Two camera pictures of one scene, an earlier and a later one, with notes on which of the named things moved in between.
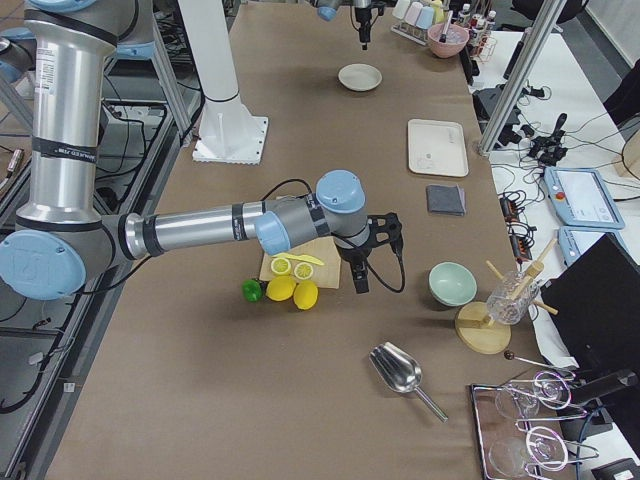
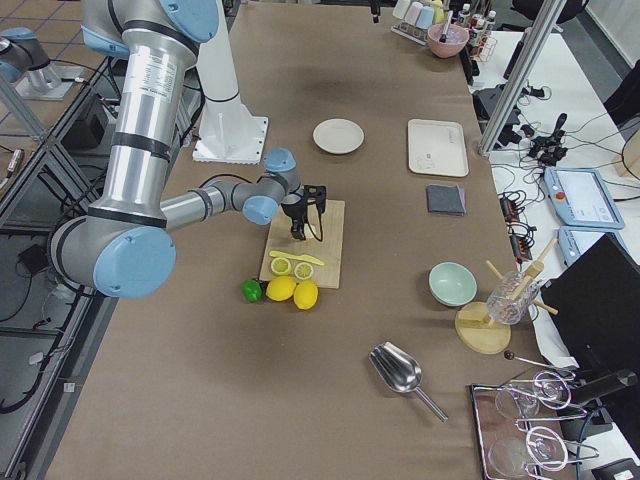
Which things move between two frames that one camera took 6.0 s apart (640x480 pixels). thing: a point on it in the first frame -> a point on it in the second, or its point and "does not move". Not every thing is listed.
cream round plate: [359, 76] -> [338, 136]
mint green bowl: [451, 284] does not move
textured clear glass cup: [509, 300] does not move
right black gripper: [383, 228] -> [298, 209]
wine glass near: [543, 447] does not move
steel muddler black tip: [443, 37] does not move
